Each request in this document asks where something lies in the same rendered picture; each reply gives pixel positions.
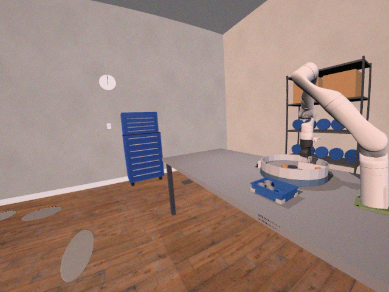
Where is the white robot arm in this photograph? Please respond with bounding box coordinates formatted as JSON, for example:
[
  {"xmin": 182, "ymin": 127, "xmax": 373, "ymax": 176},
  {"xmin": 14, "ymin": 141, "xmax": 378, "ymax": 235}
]
[{"xmin": 291, "ymin": 62, "xmax": 389, "ymax": 209}]

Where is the blue crate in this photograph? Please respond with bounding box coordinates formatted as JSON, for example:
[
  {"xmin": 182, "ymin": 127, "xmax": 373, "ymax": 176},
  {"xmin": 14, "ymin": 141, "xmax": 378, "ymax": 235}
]
[{"xmin": 250, "ymin": 177, "xmax": 297, "ymax": 205}]

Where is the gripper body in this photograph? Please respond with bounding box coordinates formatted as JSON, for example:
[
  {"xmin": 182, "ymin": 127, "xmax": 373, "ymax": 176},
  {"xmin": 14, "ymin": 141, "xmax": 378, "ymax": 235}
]
[{"xmin": 300, "ymin": 132, "xmax": 321, "ymax": 157}]

